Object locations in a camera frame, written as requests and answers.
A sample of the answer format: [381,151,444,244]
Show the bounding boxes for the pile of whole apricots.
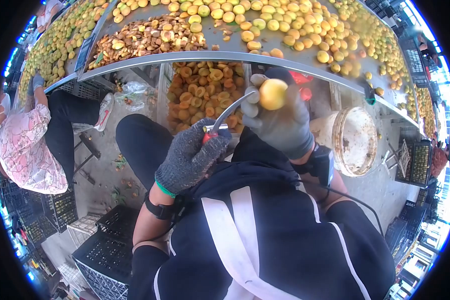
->
[18,0,110,103]
[112,0,437,139]

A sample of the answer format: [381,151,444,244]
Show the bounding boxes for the person's left hand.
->
[155,118,232,196]

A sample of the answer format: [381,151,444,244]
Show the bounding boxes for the person's left fingers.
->
[195,119,232,160]

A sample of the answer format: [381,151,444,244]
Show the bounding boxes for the metal sorting table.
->
[17,0,117,106]
[77,0,430,137]

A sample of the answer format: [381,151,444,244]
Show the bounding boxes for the pile of halved apricots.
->
[167,62,246,134]

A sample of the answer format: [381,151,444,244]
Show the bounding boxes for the black crates of apricots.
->
[395,139,433,188]

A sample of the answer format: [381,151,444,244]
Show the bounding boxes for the white plastic crate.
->
[66,212,105,249]

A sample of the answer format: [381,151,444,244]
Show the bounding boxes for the white plastic bucket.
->
[309,107,379,178]

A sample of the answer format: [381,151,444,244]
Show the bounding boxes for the person's right fingers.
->
[241,74,270,119]

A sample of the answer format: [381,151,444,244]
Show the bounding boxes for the black wrist band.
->
[292,143,335,188]
[144,192,186,221]

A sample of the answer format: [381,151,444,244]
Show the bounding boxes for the stack of black fruit crates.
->
[0,179,79,259]
[384,200,429,265]

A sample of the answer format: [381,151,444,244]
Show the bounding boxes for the empty black plastic crate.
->
[71,204,140,300]

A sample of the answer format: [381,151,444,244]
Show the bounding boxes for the heap of apricot pits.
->
[88,13,220,71]

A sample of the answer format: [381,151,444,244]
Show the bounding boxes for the clear plastic bag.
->
[115,80,149,112]

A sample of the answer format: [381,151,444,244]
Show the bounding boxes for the person's right hand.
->
[241,74,316,160]

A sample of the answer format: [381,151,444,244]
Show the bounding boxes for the person's body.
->
[127,161,396,300]

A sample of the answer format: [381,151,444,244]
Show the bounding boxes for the single yellow apricot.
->
[259,78,289,111]

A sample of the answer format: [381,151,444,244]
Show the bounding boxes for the grey plastic crate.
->
[157,62,253,136]

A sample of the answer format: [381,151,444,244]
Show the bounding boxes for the person's legs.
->
[115,113,301,190]

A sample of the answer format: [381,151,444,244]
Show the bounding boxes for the red handled curved knife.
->
[202,90,258,145]

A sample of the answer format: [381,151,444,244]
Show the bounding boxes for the metal stool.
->
[72,132,102,185]

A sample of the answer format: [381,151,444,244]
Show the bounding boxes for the red plastic object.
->
[288,70,314,102]

